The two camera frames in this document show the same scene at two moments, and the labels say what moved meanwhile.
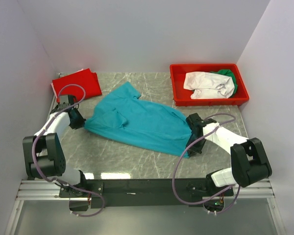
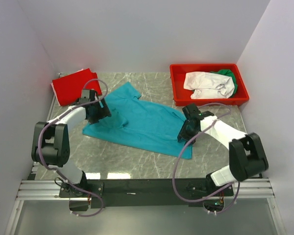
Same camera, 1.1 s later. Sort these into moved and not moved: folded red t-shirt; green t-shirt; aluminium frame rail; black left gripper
Moved: black left gripper
Not moved: green t-shirt; aluminium frame rail; folded red t-shirt
